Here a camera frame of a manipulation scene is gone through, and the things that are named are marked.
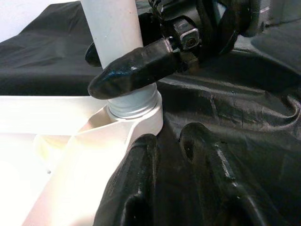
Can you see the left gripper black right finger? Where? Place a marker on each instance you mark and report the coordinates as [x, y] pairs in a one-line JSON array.
[[218, 179]]

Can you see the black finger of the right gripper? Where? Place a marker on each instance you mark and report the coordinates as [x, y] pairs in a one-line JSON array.
[[92, 55], [136, 70]]

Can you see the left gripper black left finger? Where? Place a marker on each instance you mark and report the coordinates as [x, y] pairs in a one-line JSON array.
[[131, 183]]

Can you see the white plastic table leg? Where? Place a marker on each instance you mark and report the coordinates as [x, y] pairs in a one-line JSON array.
[[113, 28]]

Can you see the white plastic table top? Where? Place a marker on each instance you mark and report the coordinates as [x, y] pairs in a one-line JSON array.
[[35, 113]]

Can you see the black plastic cover sheet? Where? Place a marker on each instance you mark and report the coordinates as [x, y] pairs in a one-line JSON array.
[[235, 106]]

